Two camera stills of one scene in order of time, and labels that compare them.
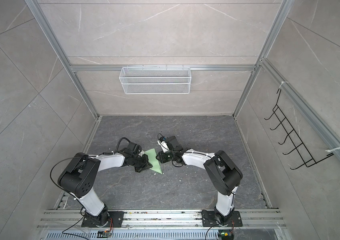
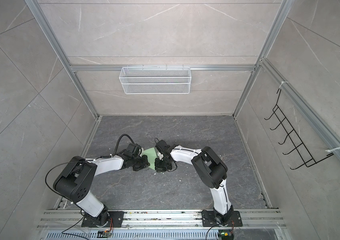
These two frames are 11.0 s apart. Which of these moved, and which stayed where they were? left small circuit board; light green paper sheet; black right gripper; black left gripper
Moved: black right gripper
Stayed: left small circuit board; black left gripper; light green paper sheet
